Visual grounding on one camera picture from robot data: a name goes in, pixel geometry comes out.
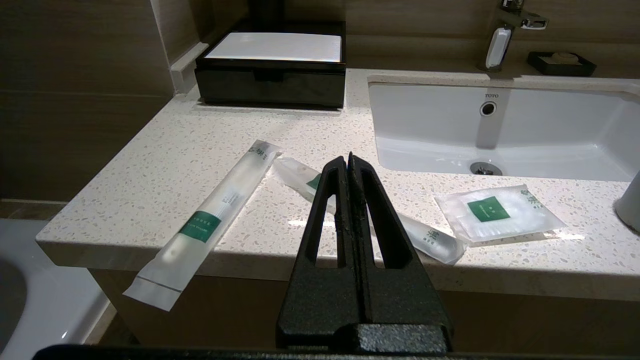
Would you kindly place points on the square white sachet green label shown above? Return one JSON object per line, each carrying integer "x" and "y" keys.
{"x": 500, "y": 212}

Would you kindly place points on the beige stone backsplash strip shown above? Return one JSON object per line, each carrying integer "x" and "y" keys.
{"x": 186, "y": 65}

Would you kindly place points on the black soap dish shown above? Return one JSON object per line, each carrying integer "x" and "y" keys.
{"x": 540, "y": 65}

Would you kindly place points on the chrome sink faucet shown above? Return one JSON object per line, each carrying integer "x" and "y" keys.
{"x": 499, "y": 47}

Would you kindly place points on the beige soap bar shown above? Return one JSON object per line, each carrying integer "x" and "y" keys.
{"x": 565, "y": 58}

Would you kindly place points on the grey tumbler cup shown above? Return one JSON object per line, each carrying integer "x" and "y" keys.
{"x": 631, "y": 205}

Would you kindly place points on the white ceramic sink basin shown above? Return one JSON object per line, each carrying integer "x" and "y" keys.
{"x": 550, "y": 135}

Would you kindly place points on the black box drawer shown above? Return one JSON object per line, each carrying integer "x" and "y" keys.
{"x": 225, "y": 90}

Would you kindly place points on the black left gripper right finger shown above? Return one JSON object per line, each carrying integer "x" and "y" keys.
{"x": 400, "y": 300}

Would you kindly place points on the black tray box white lid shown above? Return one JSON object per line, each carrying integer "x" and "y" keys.
{"x": 275, "y": 47}

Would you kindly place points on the chrome sink drain stopper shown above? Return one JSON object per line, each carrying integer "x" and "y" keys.
{"x": 486, "y": 169}

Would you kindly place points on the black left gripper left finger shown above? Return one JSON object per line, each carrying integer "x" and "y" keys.
{"x": 320, "y": 300}

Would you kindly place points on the white toothbrush packet green label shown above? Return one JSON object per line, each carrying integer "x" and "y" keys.
{"x": 430, "y": 237}
{"x": 210, "y": 220}

